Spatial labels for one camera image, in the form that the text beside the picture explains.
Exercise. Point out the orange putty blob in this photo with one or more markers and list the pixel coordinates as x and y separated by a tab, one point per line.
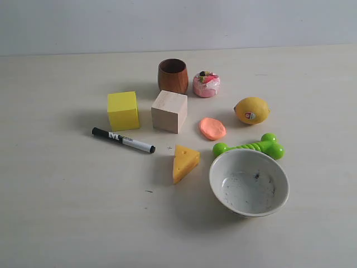
212	128

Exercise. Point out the yellow toy cheese wedge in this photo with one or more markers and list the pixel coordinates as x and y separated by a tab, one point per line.
185	159

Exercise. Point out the light wooden cube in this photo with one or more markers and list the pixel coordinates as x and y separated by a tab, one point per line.
169	111

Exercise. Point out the pink toy cake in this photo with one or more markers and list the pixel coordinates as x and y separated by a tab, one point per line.
206	84

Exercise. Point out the white ceramic bowl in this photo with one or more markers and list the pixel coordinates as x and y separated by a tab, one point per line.
249	183

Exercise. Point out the yellow lemon with sticker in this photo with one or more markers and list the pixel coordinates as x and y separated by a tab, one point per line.
252	110

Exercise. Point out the brown wooden cup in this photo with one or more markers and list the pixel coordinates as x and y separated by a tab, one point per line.
173	76

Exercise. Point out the yellow foam cube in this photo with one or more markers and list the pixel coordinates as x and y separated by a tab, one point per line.
122	111

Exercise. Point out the black white marker pen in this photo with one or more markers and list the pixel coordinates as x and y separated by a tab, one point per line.
126	141

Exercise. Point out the green toy bone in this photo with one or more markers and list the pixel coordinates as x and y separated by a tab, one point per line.
268	145

